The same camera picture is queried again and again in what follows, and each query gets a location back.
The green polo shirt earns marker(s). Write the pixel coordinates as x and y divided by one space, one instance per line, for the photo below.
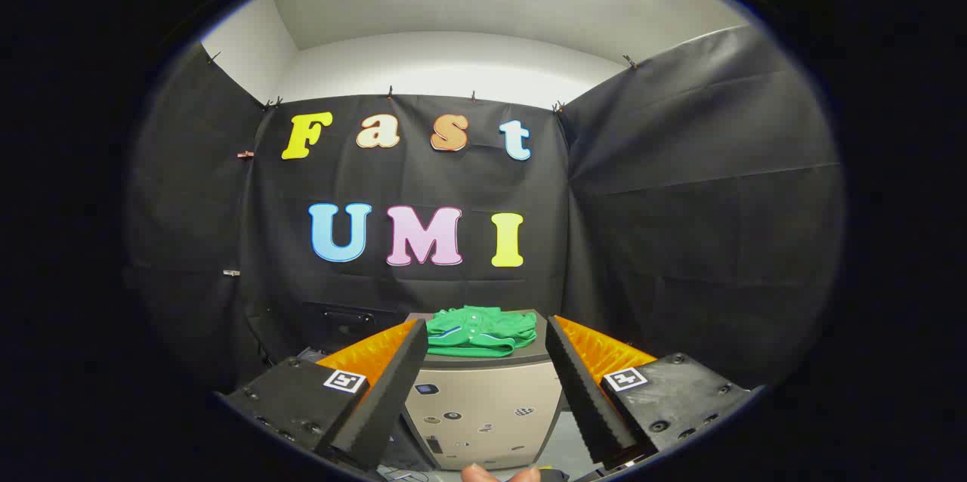
480 332

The grey cabinet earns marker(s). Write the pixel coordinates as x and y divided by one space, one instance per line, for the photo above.
483 391

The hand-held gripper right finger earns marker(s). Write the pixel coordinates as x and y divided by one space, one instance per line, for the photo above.
582 391

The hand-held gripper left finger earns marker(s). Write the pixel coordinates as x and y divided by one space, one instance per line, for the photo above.
393 391

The black backdrop cloth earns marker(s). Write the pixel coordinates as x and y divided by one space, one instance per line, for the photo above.
642 240

